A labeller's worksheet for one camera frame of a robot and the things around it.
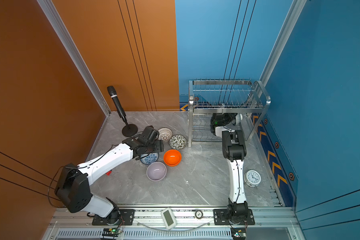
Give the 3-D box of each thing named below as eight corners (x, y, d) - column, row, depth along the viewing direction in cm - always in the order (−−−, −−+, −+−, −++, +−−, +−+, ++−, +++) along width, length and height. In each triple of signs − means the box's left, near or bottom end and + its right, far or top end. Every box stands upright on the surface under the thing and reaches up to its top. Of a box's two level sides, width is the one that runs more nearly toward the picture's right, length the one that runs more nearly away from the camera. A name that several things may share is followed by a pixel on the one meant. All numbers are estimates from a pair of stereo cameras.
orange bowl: (163, 167, 92) (162, 164, 88) (165, 153, 98) (164, 149, 94) (181, 167, 92) (181, 164, 88) (181, 153, 98) (181, 149, 94)
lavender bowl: (146, 183, 86) (144, 179, 81) (149, 165, 93) (147, 161, 88) (165, 183, 86) (164, 179, 81) (167, 165, 93) (166, 161, 88)
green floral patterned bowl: (176, 152, 98) (175, 149, 95) (168, 143, 103) (167, 139, 99) (188, 144, 102) (188, 141, 99) (179, 135, 107) (179, 131, 103)
